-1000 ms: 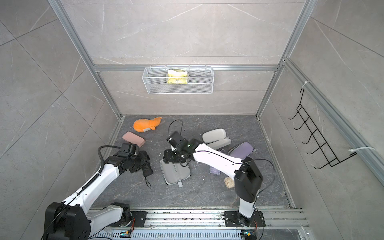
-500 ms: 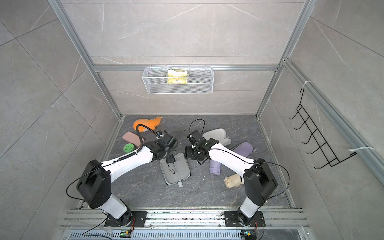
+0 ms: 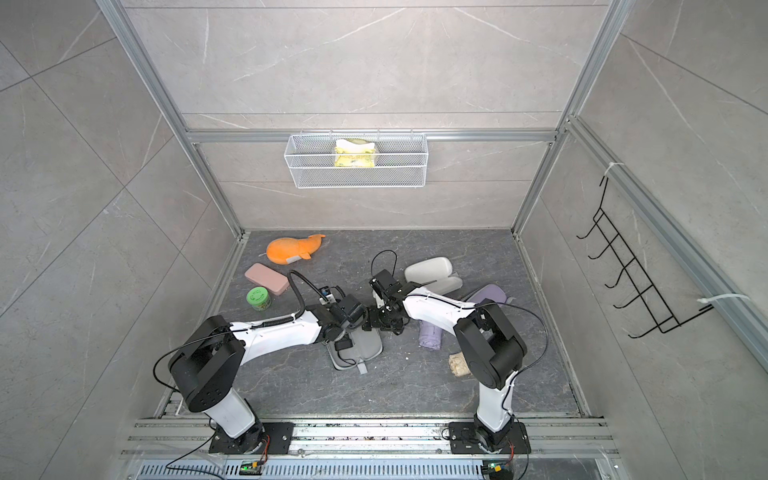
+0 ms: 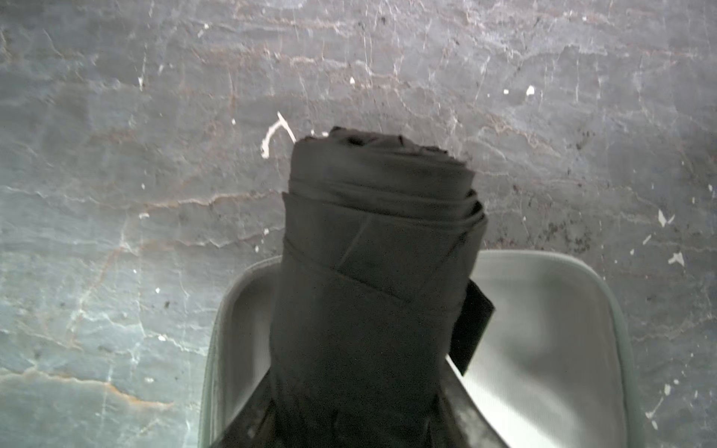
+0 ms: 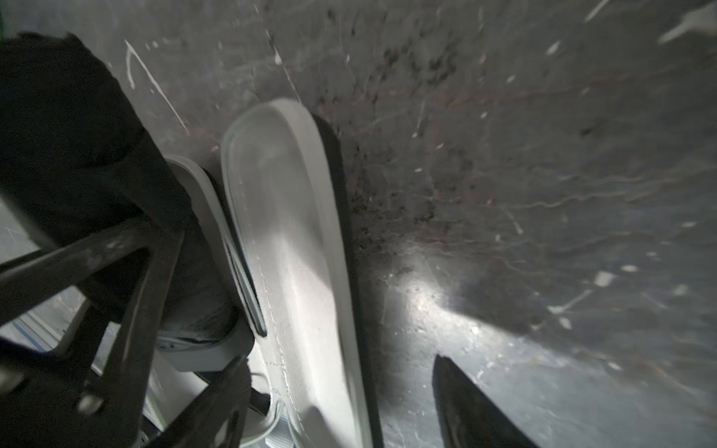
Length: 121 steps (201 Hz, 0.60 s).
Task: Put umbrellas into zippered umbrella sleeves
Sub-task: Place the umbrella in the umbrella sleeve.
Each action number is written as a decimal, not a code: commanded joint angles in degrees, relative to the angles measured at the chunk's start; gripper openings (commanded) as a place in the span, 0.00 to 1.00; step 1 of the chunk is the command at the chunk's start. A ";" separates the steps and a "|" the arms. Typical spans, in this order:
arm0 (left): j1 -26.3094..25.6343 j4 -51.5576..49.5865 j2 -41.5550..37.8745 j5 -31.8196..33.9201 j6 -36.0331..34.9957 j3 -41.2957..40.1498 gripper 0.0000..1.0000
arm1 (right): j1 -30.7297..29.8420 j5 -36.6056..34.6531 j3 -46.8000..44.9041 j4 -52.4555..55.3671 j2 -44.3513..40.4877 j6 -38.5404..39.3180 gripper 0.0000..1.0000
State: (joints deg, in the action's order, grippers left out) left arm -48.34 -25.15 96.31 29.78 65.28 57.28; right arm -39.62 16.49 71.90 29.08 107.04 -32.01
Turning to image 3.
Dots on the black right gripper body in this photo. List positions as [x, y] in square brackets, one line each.
[382, 318]

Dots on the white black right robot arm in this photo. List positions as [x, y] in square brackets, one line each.
[493, 350]

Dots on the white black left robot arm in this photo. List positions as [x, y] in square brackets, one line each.
[205, 367]

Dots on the purple folded umbrella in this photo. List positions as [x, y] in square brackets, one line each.
[430, 336]

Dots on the white zippered umbrella sleeve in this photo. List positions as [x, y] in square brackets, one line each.
[435, 274]

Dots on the purple zippered umbrella sleeve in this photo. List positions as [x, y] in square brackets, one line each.
[487, 293]

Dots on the pink hard case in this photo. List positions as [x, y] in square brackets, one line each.
[263, 276]

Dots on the orange plush whale toy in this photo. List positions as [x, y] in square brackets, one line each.
[288, 250]

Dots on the green lidded air freshener can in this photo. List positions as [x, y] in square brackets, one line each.
[259, 298]

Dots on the yellow packet in basket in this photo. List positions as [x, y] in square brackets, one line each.
[355, 153]

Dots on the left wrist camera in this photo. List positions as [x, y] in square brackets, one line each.
[326, 296]

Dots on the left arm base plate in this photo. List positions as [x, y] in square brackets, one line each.
[252, 438]

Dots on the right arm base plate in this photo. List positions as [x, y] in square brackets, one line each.
[474, 438]

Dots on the white wire wall basket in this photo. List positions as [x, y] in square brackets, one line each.
[331, 160]

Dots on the aluminium mounting rail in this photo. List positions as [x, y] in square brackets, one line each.
[541, 446]

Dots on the black wire hook rack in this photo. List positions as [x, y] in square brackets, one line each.
[633, 273]

